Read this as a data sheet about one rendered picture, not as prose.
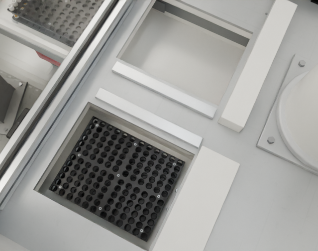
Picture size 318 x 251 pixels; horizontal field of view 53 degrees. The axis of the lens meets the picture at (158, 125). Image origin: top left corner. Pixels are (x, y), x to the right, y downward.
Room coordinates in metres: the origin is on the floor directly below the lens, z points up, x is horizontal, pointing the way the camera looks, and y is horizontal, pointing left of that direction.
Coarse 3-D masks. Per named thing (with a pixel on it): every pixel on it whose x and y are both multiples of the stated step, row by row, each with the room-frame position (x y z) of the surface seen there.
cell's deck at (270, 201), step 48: (144, 0) 0.49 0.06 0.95; (192, 0) 0.51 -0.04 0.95; (240, 0) 0.52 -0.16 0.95; (288, 0) 0.54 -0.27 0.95; (288, 48) 0.41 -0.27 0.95; (144, 96) 0.26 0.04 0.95; (192, 96) 0.27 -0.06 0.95; (48, 144) 0.13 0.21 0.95; (240, 144) 0.18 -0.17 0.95; (240, 192) 0.08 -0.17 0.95; (288, 192) 0.09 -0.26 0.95; (48, 240) -0.04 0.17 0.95; (96, 240) -0.03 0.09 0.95; (240, 240) 0.00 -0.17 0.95; (288, 240) 0.01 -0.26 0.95
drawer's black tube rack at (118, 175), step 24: (96, 144) 0.15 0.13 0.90; (120, 144) 0.16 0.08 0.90; (144, 144) 0.17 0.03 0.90; (72, 168) 0.10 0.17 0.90; (96, 168) 0.11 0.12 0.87; (120, 168) 0.11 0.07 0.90; (144, 168) 0.12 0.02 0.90; (168, 168) 0.12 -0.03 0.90; (72, 192) 0.05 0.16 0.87; (96, 192) 0.06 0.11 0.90; (120, 192) 0.06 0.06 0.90; (144, 192) 0.07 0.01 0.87; (168, 192) 0.07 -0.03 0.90; (120, 216) 0.02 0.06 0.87; (144, 216) 0.02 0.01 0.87; (144, 240) -0.02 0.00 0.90
